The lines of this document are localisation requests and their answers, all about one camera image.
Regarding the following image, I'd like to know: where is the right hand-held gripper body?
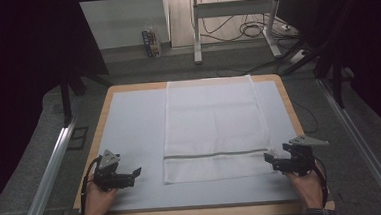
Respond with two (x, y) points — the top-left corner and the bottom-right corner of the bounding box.
(277, 133), (332, 178)

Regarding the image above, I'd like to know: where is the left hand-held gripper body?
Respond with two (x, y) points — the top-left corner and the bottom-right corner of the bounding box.
(90, 147), (135, 194)

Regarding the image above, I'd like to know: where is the white mesh laundry bag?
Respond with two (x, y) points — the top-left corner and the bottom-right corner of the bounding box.
(157, 74), (278, 185)

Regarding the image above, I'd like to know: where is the person's left hand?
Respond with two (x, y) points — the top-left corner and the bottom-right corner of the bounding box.
(81, 178), (121, 215)

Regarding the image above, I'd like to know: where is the person's right hand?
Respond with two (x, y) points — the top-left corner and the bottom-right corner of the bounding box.
(284, 164), (328, 213)

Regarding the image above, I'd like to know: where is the white table mat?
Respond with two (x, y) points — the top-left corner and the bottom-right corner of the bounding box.
(94, 78), (302, 215)

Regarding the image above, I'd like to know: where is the wooden table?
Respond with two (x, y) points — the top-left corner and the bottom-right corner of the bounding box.
(61, 70), (336, 215)

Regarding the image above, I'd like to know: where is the black metal stand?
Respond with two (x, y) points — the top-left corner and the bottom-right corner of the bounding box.
(58, 67), (114, 127)
(278, 37), (347, 114)

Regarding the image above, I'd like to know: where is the white power strip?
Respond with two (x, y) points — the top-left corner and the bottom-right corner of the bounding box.
(287, 47), (308, 65)

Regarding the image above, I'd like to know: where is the pack of bottles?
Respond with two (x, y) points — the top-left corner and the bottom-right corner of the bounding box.
(141, 25), (163, 60)

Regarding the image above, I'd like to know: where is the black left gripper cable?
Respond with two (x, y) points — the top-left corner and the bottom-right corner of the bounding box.
(76, 155), (107, 215)

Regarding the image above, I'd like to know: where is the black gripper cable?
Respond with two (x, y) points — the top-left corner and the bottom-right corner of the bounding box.
(313, 156), (331, 210)
(76, 155), (107, 215)

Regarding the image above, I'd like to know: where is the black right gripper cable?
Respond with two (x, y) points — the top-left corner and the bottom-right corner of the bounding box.
(313, 156), (331, 210)

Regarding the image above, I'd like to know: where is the thin black floor cable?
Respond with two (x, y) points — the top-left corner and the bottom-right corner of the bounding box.
(290, 97), (320, 136)

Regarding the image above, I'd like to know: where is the black floor frame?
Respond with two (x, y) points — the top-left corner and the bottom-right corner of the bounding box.
(66, 126), (91, 151)

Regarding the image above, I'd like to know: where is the aluminium floor rail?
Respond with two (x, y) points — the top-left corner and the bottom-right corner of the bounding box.
(316, 75), (381, 215)
(11, 123), (83, 215)

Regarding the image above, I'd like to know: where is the tangle of black floor cables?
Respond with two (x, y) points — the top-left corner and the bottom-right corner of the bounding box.
(197, 0), (300, 45)

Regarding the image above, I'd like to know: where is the white desk frame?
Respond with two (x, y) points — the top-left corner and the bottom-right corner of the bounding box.
(189, 0), (289, 66)

